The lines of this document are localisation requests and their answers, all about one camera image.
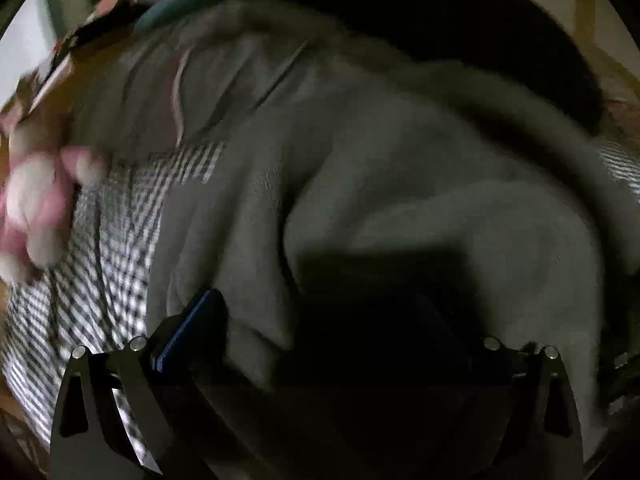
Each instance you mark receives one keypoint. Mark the teal pillow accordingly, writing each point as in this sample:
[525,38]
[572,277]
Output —
[170,7]

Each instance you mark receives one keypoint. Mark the black white checkered bed sheet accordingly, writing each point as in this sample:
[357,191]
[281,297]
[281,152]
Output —
[115,270]

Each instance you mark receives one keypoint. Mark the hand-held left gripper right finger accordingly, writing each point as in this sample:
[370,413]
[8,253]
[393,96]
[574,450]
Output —
[555,410]

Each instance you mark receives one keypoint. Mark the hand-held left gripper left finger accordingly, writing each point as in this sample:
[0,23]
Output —
[182,332]

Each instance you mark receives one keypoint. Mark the pink plush bear toy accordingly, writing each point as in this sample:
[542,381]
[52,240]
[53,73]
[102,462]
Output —
[35,210]

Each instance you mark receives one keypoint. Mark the grey-green garment with pink stripe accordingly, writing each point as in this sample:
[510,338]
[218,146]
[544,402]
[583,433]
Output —
[140,95]

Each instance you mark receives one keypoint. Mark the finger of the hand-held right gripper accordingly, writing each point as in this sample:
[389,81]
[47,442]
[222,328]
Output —
[619,360]

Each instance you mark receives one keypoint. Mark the black garment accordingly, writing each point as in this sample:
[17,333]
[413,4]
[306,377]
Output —
[450,35]

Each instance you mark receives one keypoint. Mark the grey-green zip hoodie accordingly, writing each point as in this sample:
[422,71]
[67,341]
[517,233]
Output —
[425,200]

